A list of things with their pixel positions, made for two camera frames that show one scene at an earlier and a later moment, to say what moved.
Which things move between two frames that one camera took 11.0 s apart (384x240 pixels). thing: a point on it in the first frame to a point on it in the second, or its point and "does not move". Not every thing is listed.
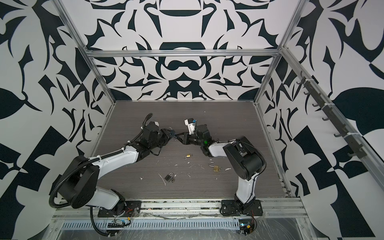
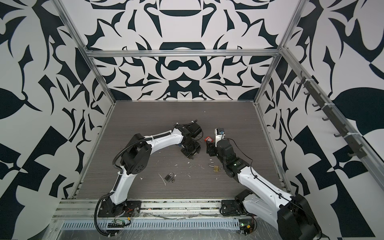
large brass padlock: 216,167 does not move
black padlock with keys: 170,177 does not move
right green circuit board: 246,226 does not move
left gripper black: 167,135 to 191,155
